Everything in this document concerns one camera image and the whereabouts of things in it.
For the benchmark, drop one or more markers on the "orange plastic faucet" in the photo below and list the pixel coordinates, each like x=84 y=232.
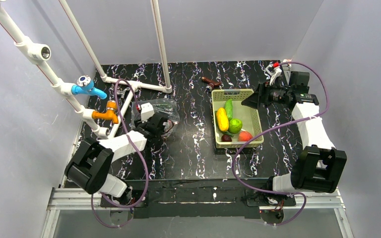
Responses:
x=110 y=113

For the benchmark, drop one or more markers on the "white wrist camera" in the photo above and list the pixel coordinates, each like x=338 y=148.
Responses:
x=145 y=112
x=274 y=70

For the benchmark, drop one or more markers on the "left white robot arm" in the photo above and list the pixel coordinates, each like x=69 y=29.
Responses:
x=89 y=167

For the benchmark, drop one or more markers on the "clear zip top bag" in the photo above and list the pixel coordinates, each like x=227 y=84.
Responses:
x=164 y=107

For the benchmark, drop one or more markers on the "grey metal faucet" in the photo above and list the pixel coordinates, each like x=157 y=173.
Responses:
x=121 y=94

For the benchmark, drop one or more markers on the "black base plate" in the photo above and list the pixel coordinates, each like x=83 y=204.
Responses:
x=206 y=198

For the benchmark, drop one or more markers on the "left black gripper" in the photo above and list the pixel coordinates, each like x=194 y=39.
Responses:
x=159 y=121

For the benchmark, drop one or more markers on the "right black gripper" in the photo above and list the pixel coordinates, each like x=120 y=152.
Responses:
x=263 y=95

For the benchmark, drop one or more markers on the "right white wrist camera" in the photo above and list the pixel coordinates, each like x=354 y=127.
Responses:
x=274 y=70

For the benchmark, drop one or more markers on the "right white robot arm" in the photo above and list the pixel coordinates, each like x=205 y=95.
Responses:
x=320 y=165

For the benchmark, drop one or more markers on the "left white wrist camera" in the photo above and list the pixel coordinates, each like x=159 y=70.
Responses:
x=145 y=112

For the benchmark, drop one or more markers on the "aluminium frame rail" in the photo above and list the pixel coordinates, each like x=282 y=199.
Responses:
x=189 y=177

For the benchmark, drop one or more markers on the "yellow-green plastic basket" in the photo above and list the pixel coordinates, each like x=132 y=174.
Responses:
x=248 y=116

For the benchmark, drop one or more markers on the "green fake cucumber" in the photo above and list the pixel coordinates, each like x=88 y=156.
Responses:
x=229 y=109

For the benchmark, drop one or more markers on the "red fake tomato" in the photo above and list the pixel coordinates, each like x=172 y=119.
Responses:
x=244 y=136

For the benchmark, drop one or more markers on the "blue plastic faucet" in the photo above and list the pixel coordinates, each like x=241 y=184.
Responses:
x=85 y=85

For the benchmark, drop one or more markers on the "dark green fake chili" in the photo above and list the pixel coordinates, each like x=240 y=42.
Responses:
x=227 y=134

